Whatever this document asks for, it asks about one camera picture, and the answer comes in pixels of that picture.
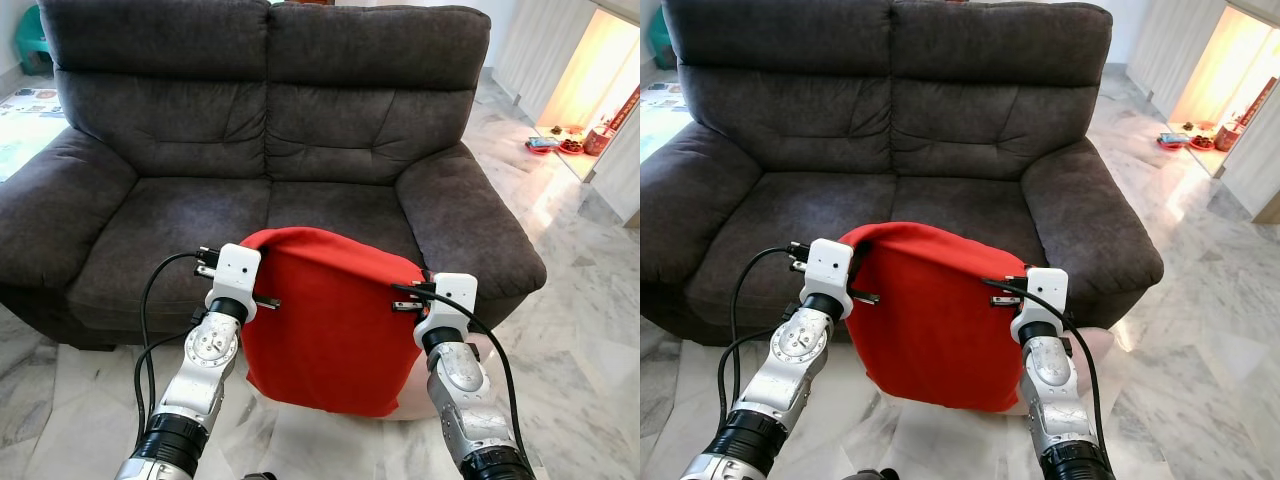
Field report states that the red pillow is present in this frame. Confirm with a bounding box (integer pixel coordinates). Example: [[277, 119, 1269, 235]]
[[238, 227, 429, 418], [840, 222, 1041, 413]]

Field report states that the dark grey fabric sofa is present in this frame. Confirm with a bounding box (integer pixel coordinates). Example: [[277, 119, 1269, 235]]
[[0, 0, 548, 351], [640, 0, 1166, 351]]

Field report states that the printed floor mat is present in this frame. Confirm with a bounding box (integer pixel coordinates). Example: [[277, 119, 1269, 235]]
[[643, 82, 686, 111], [0, 88, 63, 116]]

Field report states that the light wooden cabinet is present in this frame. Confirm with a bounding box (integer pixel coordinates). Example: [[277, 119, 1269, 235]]
[[588, 95, 641, 226], [1222, 100, 1280, 223]]

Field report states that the tall red box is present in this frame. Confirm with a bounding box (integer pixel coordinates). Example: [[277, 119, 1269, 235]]
[[1240, 75, 1280, 126], [612, 85, 641, 131]]

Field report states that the white panelled cabinet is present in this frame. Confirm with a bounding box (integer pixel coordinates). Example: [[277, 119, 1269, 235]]
[[490, 0, 601, 121], [1125, 0, 1226, 116]]

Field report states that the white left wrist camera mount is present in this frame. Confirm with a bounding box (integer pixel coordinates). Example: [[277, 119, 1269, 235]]
[[205, 243, 263, 321], [800, 238, 856, 321]]

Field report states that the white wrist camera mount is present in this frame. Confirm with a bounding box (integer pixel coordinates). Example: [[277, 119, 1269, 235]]
[[800, 238, 856, 321], [413, 273, 478, 346], [205, 243, 263, 321], [1010, 268, 1069, 344]]

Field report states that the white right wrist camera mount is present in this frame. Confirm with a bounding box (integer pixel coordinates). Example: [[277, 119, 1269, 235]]
[[1010, 268, 1069, 344], [413, 273, 478, 346]]

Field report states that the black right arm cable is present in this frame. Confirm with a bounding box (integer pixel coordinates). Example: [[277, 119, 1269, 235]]
[[982, 277, 1106, 451], [390, 283, 526, 451]]

